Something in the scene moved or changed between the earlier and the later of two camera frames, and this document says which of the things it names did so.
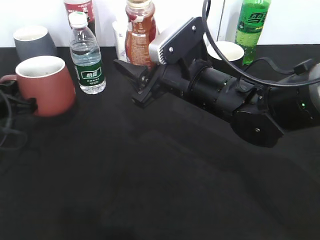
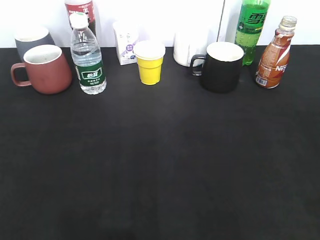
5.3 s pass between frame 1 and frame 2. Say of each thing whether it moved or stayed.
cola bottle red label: stayed
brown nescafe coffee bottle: moved
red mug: moved
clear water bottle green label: stayed
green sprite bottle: stayed
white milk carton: stayed
